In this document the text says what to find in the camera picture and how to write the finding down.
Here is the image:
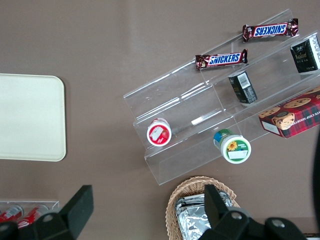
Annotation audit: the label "red lid white cup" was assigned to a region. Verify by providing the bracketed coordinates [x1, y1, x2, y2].
[146, 117, 173, 147]

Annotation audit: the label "clear acrylic bottle rack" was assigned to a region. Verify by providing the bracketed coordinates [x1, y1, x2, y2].
[0, 198, 61, 221]

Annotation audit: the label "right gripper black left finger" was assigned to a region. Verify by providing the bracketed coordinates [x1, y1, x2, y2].
[32, 184, 95, 240]

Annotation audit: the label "green lid white cup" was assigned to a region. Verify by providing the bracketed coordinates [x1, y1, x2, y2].
[213, 128, 252, 165]

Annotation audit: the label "light tan wicker basket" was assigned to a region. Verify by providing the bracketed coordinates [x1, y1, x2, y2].
[165, 176, 241, 240]

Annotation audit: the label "red tartan cookie box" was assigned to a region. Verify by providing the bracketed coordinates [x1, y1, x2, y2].
[258, 86, 320, 139]

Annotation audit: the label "Snickers chocolate bar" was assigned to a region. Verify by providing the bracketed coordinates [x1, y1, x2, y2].
[194, 48, 249, 72]
[242, 17, 300, 43]

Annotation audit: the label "small black and white carton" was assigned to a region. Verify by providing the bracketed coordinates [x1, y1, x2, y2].
[289, 33, 320, 74]

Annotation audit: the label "beige plastic tray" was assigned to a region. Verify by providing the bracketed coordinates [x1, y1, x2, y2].
[0, 73, 67, 162]

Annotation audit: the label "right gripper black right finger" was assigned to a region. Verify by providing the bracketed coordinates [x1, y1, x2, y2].
[199, 184, 266, 240]

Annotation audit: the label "clear acrylic step display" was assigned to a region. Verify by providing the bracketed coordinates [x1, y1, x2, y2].
[123, 8, 320, 186]

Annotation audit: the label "silver foil packets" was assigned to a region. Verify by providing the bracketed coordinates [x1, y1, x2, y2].
[174, 191, 242, 240]

